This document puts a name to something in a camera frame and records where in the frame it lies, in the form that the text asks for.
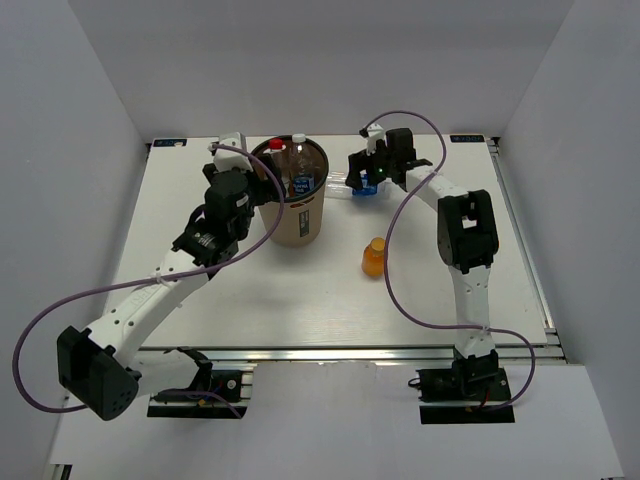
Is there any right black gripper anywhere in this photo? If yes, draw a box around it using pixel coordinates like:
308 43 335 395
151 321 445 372
346 140 396 192

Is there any blue label water bottle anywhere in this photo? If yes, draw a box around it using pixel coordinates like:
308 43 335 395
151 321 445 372
325 172 382 200
289 133 315 196

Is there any red label water bottle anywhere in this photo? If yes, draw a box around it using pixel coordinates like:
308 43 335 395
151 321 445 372
269 137 291 198

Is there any orange juice bottle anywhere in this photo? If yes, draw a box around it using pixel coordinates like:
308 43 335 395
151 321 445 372
361 237 385 278

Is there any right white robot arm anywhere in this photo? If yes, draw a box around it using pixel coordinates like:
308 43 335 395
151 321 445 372
345 123 499 360

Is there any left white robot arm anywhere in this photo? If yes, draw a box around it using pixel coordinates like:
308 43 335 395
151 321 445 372
56 165 284 421

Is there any brown bin with black rim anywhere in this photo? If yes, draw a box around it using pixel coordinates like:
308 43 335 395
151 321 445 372
252 135 329 247

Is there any right blue corner marker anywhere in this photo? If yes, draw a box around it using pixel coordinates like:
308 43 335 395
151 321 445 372
449 134 486 143

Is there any blue corner marker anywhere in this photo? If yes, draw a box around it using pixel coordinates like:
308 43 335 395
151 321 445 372
151 138 187 148
449 134 486 143

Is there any left blue corner marker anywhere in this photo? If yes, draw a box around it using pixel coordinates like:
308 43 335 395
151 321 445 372
151 138 187 148

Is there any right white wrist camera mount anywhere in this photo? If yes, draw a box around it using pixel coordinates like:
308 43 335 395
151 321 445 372
359 123 386 156

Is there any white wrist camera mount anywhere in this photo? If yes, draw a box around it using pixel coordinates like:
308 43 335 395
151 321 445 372
359 123 386 156
208 132 253 173

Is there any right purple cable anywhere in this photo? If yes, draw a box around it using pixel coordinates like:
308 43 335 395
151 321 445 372
362 110 536 412

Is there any purple cable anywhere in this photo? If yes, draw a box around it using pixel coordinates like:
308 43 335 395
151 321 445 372
362 110 536 412
12 143 287 414

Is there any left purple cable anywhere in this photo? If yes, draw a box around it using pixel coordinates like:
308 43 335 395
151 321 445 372
12 143 287 414

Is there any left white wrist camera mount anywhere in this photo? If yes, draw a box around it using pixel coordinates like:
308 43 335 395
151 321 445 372
208 132 253 173

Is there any aluminium table frame rail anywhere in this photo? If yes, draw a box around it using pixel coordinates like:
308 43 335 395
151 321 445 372
139 344 566 365

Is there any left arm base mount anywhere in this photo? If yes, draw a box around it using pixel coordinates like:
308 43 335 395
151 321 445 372
147 347 253 420

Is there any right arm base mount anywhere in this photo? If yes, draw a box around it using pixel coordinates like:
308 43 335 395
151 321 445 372
407 368 515 426

